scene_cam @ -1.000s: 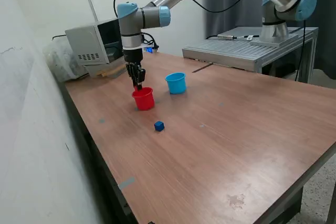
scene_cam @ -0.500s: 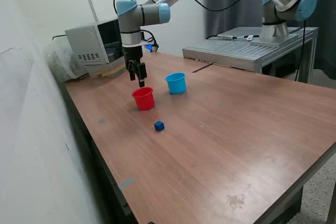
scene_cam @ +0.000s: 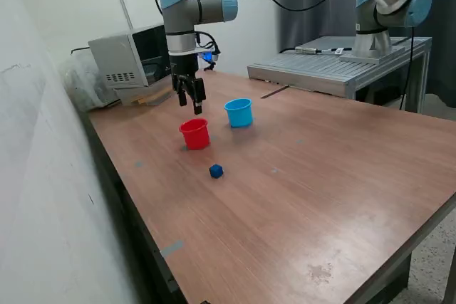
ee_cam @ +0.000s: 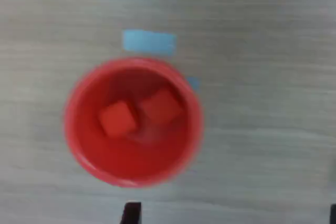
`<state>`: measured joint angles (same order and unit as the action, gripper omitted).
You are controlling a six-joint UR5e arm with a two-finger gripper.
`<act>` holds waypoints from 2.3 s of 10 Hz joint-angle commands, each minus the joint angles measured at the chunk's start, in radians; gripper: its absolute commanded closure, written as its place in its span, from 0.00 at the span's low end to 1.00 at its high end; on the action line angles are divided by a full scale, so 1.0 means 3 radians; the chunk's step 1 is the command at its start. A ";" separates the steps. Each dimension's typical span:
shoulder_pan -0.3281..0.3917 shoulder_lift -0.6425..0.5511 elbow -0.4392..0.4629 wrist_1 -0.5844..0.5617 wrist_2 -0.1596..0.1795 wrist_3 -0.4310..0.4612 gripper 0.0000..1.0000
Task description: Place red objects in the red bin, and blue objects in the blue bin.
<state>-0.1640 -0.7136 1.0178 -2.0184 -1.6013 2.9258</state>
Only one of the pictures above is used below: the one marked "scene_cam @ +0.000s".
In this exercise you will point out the grey microwave oven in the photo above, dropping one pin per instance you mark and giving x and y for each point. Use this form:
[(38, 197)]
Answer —
[(114, 58)]

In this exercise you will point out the white warning tag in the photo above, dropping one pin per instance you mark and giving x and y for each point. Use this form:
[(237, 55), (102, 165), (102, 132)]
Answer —
[(340, 50)]

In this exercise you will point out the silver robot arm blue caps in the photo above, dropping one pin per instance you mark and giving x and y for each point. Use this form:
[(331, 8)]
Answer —
[(180, 15)]

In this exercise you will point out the light wooden strip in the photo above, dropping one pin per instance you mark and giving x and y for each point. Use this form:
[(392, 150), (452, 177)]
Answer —
[(149, 98)]

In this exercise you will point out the large grey tape strip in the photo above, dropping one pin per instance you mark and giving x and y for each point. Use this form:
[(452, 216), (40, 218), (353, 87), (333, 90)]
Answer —
[(171, 249)]

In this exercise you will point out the clear plastic bag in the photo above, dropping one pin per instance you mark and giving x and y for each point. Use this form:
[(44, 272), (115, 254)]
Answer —
[(82, 83)]

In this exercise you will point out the dark flat strip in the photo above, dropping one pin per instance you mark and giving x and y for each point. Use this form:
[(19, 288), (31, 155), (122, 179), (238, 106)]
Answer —
[(274, 92)]

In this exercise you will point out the clear plastic stand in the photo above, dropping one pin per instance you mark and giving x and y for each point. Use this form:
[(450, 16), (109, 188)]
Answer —
[(160, 87)]

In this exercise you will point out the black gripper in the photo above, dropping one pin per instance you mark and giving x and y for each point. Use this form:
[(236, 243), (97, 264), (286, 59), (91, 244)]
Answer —
[(183, 65)]

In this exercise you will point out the dark grey curtain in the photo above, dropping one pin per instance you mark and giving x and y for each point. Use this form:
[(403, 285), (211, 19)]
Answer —
[(443, 69)]

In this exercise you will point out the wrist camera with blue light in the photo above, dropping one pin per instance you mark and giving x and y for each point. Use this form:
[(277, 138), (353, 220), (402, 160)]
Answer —
[(209, 56)]

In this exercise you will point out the blue plastic cup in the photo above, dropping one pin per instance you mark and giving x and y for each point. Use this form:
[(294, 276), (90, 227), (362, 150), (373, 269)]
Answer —
[(238, 115)]

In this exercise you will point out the aluminium robot mounting plate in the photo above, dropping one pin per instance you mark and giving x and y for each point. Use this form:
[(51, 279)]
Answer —
[(370, 55)]

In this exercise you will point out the blue cube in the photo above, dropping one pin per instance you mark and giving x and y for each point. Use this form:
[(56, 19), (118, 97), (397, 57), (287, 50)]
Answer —
[(216, 171)]

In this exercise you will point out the red plastic cup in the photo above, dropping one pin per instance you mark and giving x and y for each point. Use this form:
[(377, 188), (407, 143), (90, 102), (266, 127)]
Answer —
[(194, 136)]

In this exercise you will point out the thin white rod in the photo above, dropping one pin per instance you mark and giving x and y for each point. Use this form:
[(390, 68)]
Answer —
[(126, 14)]

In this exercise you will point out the aluminium profile table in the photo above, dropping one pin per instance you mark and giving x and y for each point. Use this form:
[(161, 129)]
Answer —
[(313, 69)]

